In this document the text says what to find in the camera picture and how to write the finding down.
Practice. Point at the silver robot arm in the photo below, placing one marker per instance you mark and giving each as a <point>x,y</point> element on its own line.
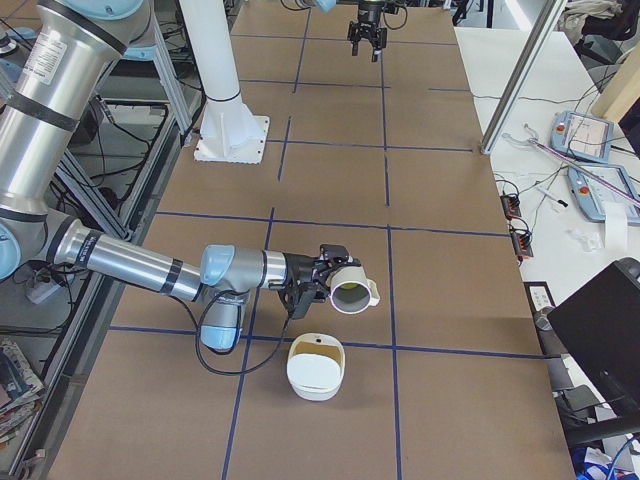
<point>326,6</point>
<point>51,211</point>

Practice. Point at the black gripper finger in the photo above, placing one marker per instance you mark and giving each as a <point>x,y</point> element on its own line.
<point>301,297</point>
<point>378,40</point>
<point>337,256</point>
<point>354,36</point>

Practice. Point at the lower teach pendant tablet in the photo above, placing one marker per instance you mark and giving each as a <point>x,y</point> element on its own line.
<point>590,195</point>

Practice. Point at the orange circuit board lower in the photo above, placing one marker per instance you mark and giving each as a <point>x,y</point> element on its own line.
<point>521,239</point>

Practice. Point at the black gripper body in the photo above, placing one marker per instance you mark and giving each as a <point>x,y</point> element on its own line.
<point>368,14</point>
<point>299,271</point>

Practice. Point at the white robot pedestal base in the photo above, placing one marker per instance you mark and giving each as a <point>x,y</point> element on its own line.
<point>229,131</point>

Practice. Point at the orange circuit board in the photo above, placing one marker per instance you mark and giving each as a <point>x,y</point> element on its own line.
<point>511,205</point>
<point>521,239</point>

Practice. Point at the white power strip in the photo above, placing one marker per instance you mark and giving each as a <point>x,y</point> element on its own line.
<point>41,291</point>

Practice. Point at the upper teach pendant tablet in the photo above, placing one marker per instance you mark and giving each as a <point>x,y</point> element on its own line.
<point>582,136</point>

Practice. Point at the white ribbed cup with handle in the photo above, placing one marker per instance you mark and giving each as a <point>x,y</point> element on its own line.
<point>355,301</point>

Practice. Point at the pink reacher grabber stick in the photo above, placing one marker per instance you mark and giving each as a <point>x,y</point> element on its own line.
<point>533,141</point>

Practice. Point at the stack of books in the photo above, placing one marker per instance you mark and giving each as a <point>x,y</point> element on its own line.
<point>21,390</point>

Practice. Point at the orange circuit board upper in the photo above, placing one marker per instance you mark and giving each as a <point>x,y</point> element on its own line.
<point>511,205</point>

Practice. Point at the teach pendant tablet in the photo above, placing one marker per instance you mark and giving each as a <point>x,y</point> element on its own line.
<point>590,195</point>
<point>582,136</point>

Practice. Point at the black monitor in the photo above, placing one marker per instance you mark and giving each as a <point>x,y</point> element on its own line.
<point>599,326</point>

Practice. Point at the white oval bowl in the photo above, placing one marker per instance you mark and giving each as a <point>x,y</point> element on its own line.
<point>315,366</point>

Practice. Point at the aluminium frame post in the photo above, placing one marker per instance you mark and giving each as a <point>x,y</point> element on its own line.
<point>539,34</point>

